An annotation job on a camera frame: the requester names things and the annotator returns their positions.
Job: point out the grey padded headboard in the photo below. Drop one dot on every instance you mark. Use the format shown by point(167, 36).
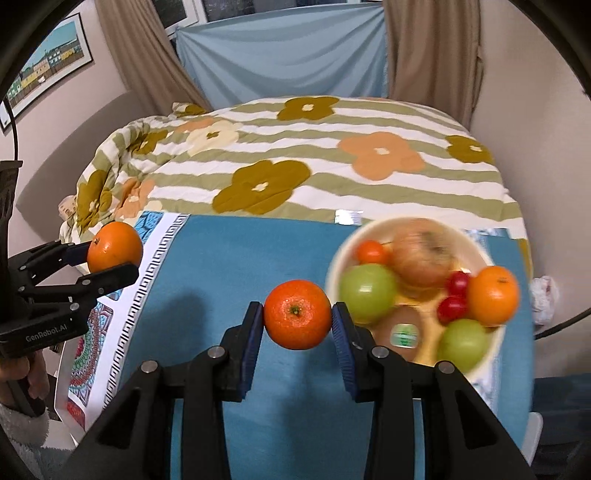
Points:
point(69, 152)

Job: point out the red cherry tomato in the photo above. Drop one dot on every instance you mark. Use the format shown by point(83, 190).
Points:
point(458, 282)

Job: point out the white patterned tablecloth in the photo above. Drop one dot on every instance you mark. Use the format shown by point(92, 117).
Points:
point(134, 314)

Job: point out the large orange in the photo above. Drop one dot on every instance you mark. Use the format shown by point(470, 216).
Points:
point(493, 295)

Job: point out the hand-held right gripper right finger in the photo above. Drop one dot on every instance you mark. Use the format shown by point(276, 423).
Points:
point(344, 355)

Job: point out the white window frame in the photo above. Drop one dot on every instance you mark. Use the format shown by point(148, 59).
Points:
point(184, 14)

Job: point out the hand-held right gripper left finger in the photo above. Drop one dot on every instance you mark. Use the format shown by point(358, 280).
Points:
point(251, 350)

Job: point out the beige curtain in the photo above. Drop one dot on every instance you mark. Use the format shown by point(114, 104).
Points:
point(434, 60)
point(147, 46)

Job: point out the person's left hand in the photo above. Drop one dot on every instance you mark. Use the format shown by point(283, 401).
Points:
point(18, 371)

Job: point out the crumpled white cloth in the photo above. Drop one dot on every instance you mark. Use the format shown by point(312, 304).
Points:
point(545, 297)

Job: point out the green apple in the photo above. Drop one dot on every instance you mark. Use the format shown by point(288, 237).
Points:
point(369, 293)
point(463, 344)

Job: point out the floral striped blanket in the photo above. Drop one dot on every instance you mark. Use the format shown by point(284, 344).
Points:
point(323, 184)

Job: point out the small orange-red tomato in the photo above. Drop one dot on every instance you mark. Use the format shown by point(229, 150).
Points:
point(371, 252)

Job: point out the teal cloth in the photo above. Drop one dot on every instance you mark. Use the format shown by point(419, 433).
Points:
point(231, 258)

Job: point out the light blue hanging sheet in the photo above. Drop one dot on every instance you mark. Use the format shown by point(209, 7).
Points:
point(286, 64)

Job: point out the red yellow apple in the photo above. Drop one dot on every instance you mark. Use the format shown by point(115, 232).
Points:
point(422, 256)

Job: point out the brown kiwi with green sticker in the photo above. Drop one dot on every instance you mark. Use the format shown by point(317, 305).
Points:
point(399, 317)

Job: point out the small beige object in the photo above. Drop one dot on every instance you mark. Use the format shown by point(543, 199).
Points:
point(67, 207)

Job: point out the shiny foil wrapper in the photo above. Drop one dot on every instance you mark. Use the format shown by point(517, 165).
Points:
point(348, 217)

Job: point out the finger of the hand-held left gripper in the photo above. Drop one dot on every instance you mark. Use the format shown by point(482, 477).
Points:
point(46, 261)
point(101, 281)

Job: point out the cream oval bowl yellow print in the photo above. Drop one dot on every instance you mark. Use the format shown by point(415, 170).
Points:
point(471, 249)

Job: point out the small dark orange tangerine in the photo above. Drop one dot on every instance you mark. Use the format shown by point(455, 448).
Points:
point(298, 318)

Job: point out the medium orange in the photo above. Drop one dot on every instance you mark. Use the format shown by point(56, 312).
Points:
point(115, 247)

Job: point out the framed wall poster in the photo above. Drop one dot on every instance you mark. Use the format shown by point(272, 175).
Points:
point(46, 64)

